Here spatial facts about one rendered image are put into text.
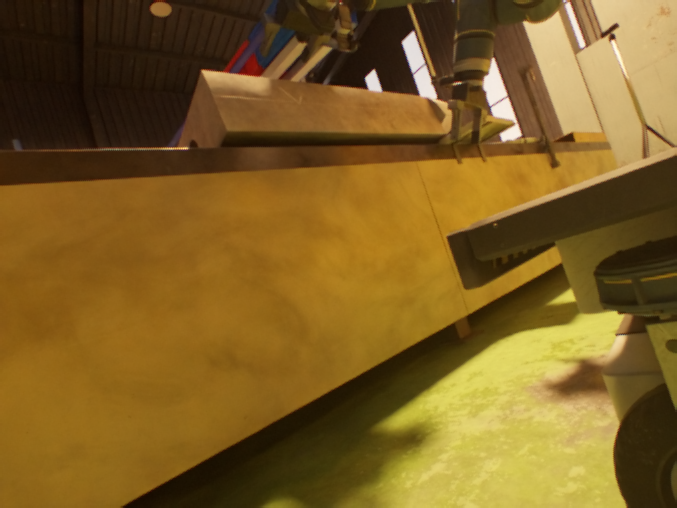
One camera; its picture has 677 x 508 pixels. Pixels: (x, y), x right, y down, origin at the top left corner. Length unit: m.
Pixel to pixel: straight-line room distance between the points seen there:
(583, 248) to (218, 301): 0.73
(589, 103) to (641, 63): 0.74
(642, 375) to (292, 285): 0.75
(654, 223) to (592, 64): 6.97
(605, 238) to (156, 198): 0.84
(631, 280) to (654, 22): 7.03
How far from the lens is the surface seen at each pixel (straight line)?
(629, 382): 0.53
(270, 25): 1.12
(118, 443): 0.88
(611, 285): 0.36
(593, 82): 7.38
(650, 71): 7.16
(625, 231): 0.49
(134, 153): 0.99
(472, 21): 1.25
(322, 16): 1.09
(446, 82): 1.27
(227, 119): 1.11
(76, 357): 0.87
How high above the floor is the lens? 0.34
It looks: 2 degrees up
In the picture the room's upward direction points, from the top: 18 degrees counter-clockwise
